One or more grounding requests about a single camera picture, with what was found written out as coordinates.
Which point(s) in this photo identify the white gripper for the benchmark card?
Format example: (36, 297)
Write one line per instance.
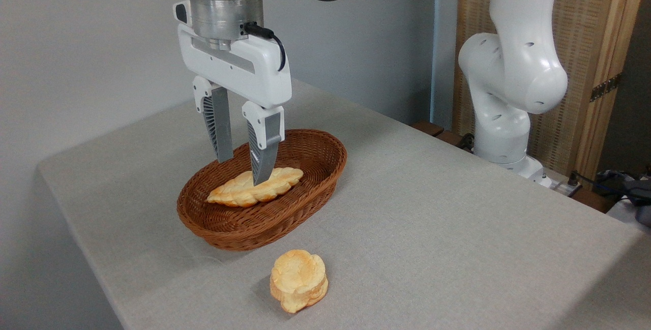
(239, 68)

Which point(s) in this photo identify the long braided bread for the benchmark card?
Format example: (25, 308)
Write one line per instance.
(239, 192)

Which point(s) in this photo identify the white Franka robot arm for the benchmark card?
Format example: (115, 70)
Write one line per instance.
(511, 70)

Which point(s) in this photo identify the round golden bread roll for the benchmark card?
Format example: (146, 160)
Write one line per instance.
(299, 279)

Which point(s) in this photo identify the brown wicker oval basket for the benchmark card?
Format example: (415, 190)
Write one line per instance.
(300, 187)

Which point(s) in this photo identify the grey tablecloth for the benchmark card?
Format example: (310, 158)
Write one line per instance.
(432, 228)

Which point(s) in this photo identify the black clamp knob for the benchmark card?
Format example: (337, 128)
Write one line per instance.
(467, 142)

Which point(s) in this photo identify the white power strip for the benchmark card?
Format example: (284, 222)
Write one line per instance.
(564, 187)

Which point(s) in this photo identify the wooden woven folding screen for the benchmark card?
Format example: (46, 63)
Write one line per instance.
(590, 25)

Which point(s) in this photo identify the metal screen hinge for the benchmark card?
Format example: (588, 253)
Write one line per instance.
(605, 87)

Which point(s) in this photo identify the dark grey fabric bundle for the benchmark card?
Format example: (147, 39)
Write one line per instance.
(638, 198)

